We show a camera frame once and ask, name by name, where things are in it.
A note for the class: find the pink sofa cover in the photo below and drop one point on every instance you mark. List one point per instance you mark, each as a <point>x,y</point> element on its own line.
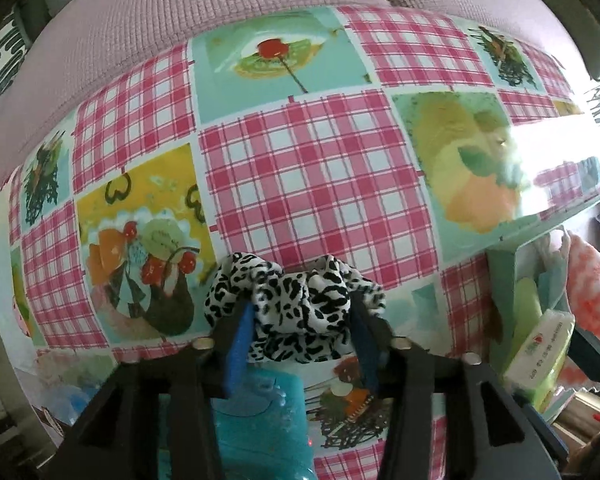
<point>180,0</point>

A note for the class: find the clear plastic container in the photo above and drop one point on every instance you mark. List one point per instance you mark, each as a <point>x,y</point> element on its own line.
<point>65,400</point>

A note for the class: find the teal soft cube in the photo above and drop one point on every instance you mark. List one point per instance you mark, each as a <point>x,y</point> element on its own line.
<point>265,430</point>

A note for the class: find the teal cardboard box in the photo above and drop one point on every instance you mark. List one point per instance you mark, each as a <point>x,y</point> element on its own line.
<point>500,270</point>

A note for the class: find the pink white striped towel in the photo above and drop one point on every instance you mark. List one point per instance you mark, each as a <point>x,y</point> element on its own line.
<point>592,285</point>

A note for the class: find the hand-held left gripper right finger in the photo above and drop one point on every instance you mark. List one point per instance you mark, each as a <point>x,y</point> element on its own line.
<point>365,355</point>

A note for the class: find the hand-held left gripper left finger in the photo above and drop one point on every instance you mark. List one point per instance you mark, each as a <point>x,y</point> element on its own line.
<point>240,345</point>

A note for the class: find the pink white sock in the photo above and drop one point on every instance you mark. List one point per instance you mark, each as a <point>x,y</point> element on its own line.
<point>562,250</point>

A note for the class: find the light green cloth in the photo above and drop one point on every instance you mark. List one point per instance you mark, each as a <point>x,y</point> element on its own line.
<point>525,310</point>

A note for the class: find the green tissue pack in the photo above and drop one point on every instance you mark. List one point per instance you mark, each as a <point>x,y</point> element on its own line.
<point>540,355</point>

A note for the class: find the black white patterned pillow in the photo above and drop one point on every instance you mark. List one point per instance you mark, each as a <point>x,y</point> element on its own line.
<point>0,60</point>

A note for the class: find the light blue face mask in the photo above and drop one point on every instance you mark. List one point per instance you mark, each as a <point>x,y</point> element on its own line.
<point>550,285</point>

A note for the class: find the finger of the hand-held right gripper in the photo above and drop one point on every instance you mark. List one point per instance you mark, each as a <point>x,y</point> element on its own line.
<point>592,352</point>

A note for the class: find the black white spotted scrunchie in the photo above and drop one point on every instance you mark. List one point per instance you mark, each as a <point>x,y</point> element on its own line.
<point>300,305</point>

